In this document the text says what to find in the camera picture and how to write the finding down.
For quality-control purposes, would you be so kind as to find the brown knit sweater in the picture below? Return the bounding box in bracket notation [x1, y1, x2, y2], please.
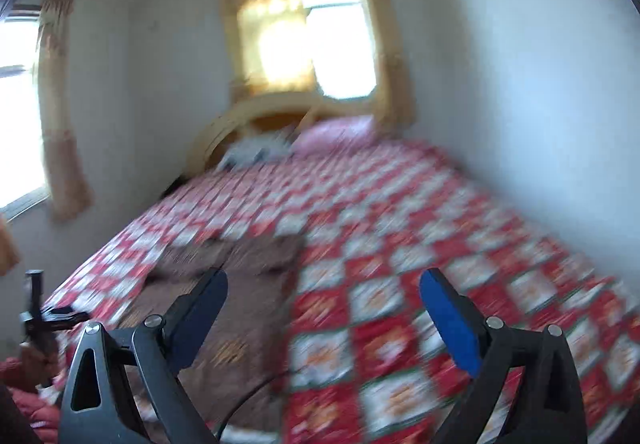
[119, 234, 305, 426]

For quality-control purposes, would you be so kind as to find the yellow side curtain near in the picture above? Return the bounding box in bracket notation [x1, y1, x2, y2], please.
[0, 217, 20, 276]

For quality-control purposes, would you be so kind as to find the yellow side window curtain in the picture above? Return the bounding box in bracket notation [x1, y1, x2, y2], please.
[36, 0, 92, 222]

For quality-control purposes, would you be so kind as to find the side window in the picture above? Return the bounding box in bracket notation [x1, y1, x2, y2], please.
[0, 10, 48, 220]

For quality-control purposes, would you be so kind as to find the red patchwork bedspread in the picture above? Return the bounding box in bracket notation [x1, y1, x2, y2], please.
[50, 142, 639, 443]

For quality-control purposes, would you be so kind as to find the grey patterned pillow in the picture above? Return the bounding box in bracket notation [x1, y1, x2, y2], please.
[216, 132, 292, 171]

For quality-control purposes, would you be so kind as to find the yellow curtain behind bed right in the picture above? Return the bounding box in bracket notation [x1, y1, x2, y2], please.
[366, 0, 416, 132]

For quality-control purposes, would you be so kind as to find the yellow curtain behind bed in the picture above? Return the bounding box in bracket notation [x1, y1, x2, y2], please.
[220, 0, 317, 103]
[366, 0, 416, 132]

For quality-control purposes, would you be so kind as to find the cream wooden headboard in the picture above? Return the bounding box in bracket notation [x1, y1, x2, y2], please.
[182, 91, 374, 178]

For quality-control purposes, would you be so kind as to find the pink pillow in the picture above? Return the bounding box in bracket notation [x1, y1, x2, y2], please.
[291, 115, 378, 156]

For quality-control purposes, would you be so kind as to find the yellow curtain behind bed left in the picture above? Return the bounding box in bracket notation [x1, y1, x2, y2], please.
[220, 0, 317, 103]

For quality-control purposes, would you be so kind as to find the window behind bed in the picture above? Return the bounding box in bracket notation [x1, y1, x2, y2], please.
[302, 0, 378, 100]

